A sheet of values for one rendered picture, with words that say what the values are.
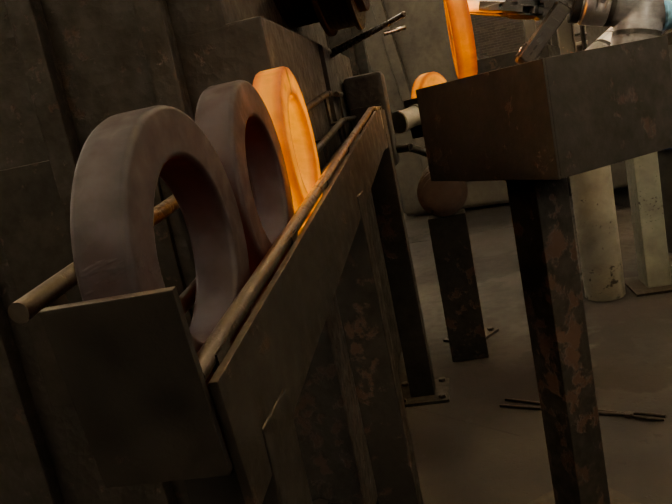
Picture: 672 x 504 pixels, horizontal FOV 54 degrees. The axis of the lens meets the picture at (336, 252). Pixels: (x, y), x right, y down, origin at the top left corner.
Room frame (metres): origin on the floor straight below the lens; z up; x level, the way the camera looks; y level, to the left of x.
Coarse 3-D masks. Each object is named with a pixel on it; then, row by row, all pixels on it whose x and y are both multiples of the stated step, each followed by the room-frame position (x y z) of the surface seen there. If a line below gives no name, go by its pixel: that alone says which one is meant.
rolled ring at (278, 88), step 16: (256, 80) 0.73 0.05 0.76; (272, 80) 0.72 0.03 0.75; (288, 80) 0.76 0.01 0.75; (272, 96) 0.70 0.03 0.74; (288, 96) 0.74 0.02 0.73; (272, 112) 0.69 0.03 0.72; (288, 112) 0.72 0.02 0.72; (304, 112) 0.82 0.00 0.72; (288, 128) 0.70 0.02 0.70; (304, 128) 0.82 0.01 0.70; (288, 144) 0.68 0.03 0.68; (304, 144) 0.83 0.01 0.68; (288, 160) 0.68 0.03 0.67; (304, 160) 0.83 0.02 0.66; (288, 176) 0.68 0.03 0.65; (304, 176) 0.82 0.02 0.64; (304, 192) 0.71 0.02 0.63; (304, 224) 0.74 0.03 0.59
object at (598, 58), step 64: (576, 64) 0.77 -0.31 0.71; (640, 64) 0.81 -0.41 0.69; (448, 128) 0.93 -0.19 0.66; (512, 128) 0.81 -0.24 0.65; (576, 128) 0.76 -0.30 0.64; (640, 128) 0.81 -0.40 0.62; (512, 192) 0.94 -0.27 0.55; (576, 256) 0.92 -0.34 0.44; (576, 320) 0.91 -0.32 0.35; (576, 384) 0.90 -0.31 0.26; (576, 448) 0.90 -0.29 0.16
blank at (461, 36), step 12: (444, 0) 1.18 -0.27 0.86; (456, 0) 1.12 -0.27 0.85; (456, 12) 1.11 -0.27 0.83; (468, 12) 1.11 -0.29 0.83; (456, 24) 1.11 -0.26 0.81; (468, 24) 1.10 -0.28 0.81; (456, 36) 1.11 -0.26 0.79; (468, 36) 1.10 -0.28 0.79; (456, 48) 1.11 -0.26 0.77; (468, 48) 1.11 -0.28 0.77; (456, 60) 1.13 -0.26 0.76; (468, 60) 1.12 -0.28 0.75; (456, 72) 1.20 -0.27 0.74; (468, 72) 1.14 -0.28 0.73
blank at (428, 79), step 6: (432, 72) 1.87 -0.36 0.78; (420, 78) 1.85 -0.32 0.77; (426, 78) 1.85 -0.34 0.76; (432, 78) 1.87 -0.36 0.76; (438, 78) 1.89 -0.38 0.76; (444, 78) 1.91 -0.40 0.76; (414, 84) 1.85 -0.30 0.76; (420, 84) 1.83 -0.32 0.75; (426, 84) 1.85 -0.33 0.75; (432, 84) 1.87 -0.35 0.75; (414, 90) 1.84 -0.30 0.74; (414, 96) 1.84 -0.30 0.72
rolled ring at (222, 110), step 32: (224, 96) 0.54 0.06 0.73; (256, 96) 0.62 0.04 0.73; (224, 128) 0.52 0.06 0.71; (256, 128) 0.62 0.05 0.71; (224, 160) 0.51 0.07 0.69; (256, 160) 0.65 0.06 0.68; (256, 192) 0.65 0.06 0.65; (288, 192) 0.66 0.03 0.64; (256, 224) 0.52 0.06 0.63; (256, 256) 0.52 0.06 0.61
